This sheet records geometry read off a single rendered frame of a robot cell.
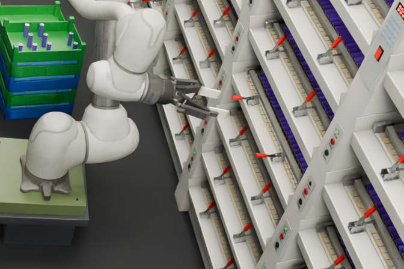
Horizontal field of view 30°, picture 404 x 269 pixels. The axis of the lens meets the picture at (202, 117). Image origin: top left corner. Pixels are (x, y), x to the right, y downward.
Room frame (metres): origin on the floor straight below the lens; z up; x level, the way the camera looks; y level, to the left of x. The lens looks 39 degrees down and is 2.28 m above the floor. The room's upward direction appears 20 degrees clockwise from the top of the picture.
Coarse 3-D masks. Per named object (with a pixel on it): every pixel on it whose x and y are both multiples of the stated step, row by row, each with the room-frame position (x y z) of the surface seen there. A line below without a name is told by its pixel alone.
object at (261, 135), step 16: (240, 64) 2.15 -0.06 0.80; (256, 64) 2.18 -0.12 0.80; (240, 80) 2.11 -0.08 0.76; (256, 112) 1.97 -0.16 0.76; (256, 128) 1.90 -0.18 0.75; (272, 144) 1.84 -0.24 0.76; (288, 144) 1.85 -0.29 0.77; (272, 176) 1.73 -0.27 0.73; (288, 176) 1.72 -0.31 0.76; (288, 192) 1.66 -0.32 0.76
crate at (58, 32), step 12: (12, 24) 2.48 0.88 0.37; (24, 24) 2.51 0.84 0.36; (36, 24) 2.54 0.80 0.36; (48, 24) 2.57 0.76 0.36; (60, 24) 2.60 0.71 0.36; (72, 24) 2.61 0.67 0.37; (12, 36) 2.45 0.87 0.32; (36, 36) 2.51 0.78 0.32; (48, 36) 2.54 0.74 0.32; (60, 36) 2.57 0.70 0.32; (12, 48) 2.32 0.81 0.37; (24, 48) 2.40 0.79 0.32; (60, 48) 2.49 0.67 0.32; (84, 48) 2.47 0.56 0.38; (12, 60) 2.30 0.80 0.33; (24, 60) 2.32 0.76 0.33; (36, 60) 2.35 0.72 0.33; (48, 60) 2.38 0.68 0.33; (60, 60) 2.41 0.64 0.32
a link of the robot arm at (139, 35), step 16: (80, 0) 1.91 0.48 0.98; (96, 16) 1.82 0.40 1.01; (112, 16) 1.76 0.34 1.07; (128, 16) 1.69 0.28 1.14; (144, 16) 1.64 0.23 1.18; (160, 16) 1.68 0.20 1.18; (128, 32) 1.62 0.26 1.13; (144, 32) 1.62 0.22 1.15; (160, 32) 1.64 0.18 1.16; (128, 48) 1.61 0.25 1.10; (144, 48) 1.61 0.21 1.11; (160, 48) 1.66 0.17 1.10; (128, 64) 1.60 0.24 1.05; (144, 64) 1.61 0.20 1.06
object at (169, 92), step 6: (162, 84) 1.69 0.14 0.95; (168, 84) 1.70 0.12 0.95; (174, 84) 1.75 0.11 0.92; (162, 90) 1.68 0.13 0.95; (168, 90) 1.69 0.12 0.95; (174, 90) 1.73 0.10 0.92; (180, 90) 1.74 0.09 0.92; (162, 96) 1.67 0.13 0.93; (168, 96) 1.68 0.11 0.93; (174, 96) 1.70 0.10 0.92; (156, 102) 1.67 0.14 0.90; (162, 102) 1.67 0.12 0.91; (168, 102) 1.68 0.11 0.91; (180, 102) 1.70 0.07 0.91
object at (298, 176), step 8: (256, 80) 2.10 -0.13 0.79; (256, 88) 2.07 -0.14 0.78; (264, 96) 2.03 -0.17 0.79; (264, 104) 1.99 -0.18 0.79; (272, 112) 1.96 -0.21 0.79; (264, 120) 1.93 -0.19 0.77; (272, 120) 1.92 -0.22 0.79; (280, 128) 1.89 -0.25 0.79; (280, 136) 1.85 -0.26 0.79; (280, 144) 1.83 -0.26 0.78; (288, 152) 1.79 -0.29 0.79; (288, 160) 1.77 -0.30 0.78; (288, 168) 1.74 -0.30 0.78; (296, 168) 1.73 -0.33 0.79; (296, 176) 1.70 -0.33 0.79
